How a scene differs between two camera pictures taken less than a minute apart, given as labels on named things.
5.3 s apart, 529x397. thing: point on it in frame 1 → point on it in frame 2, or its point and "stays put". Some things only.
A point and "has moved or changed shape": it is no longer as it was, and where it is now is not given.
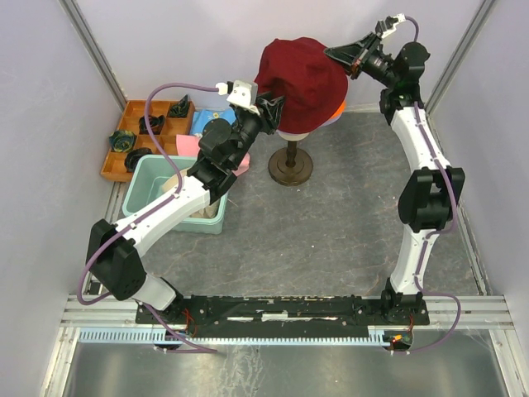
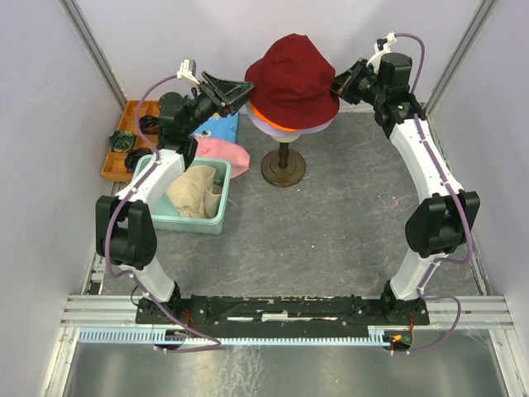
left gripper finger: [273, 107] → [230, 91]
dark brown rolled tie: [133, 156] stays put
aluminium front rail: [477, 312] stays put
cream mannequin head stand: [290, 166] has moved or changed shape
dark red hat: [312, 82] stays put
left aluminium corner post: [71, 10] stays put
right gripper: [356, 54] → [341, 85]
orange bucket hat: [340, 112] has moved or changed shape
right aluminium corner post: [459, 57] stays put
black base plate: [226, 317] stays put
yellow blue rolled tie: [121, 141] stays put
